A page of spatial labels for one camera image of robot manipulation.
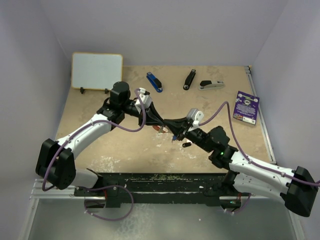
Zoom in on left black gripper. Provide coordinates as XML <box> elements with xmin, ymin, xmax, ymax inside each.
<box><xmin>121</xmin><ymin>100</ymin><xmax>164</xmax><ymax>127</ymax></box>

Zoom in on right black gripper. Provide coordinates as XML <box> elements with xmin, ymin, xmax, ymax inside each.
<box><xmin>162</xmin><ymin>117</ymin><xmax>213</xmax><ymax>154</ymax></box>

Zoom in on key with black tag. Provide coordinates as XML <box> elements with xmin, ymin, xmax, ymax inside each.
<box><xmin>182</xmin><ymin>142</ymin><xmax>192</xmax><ymax>148</ymax></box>

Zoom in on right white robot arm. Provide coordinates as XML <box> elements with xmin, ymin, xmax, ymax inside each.
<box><xmin>164</xmin><ymin>117</ymin><xmax>319</xmax><ymax>217</ymax></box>

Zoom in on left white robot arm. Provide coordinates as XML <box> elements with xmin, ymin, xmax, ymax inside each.
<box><xmin>35</xmin><ymin>81</ymin><xmax>164</xmax><ymax>196</ymax></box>

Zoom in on blue stapler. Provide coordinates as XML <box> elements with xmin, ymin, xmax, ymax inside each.
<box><xmin>146</xmin><ymin>72</ymin><xmax>163</xmax><ymax>93</ymax></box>

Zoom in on grey black stapler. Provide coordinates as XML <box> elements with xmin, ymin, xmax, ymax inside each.
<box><xmin>198</xmin><ymin>80</ymin><xmax>225</xmax><ymax>91</ymax></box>

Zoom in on purple card package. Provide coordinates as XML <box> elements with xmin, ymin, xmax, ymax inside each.
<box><xmin>233</xmin><ymin>91</ymin><xmax>260</xmax><ymax>126</ymax></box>

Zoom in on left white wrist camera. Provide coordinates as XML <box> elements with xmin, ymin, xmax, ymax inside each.
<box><xmin>135</xmin><ymin>88</ymin><xmax>153</xmax><ymax>110</ymax></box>

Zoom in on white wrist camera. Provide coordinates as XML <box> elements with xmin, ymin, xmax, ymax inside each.
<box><xmin>186</xmin><ymin>108</ymin><xmax>204</xmax><ymax>126</ymax></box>
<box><xmin>135</xmin><ymin>88</ymin><xmax>153</xmax><ymax>110</ymax></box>

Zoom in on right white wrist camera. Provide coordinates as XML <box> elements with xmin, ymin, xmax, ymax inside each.
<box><xmin>186</xmin><ymin>108</ymin><xmax>204</xmax><ymax>126</ymax></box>

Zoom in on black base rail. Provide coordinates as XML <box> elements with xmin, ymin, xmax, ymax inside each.
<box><xmin>74</xmin><ymin>172</ymin><xmax>248</xmax><ymax>211</ymax></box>

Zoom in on small whiteboard yellow frame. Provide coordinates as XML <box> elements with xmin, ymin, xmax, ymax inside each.
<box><xmin>71</xmin><ymin>52</ymin><xmax>123</xmax><ymax>90</ymax></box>

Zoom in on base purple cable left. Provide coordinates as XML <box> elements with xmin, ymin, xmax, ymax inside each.
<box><xmin>83</xmin><ymin>184</ymin><xmax>135</xmax><ymax>221</ymax></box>

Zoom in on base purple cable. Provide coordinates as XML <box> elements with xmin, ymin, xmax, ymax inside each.
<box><xmin>223</xmin><ymin>192</ymin><xmax>252</xmax><ymax>215</ymax></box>
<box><xmin>83</xmin><ymin>184</ymin><xmax>135</xmax><ymax>221</ymax></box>

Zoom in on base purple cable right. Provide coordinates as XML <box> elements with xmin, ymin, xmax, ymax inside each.
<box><xmin>223</xmin><ymin>192</ymin><xmax>252</xmax><ymax>215</ymax></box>

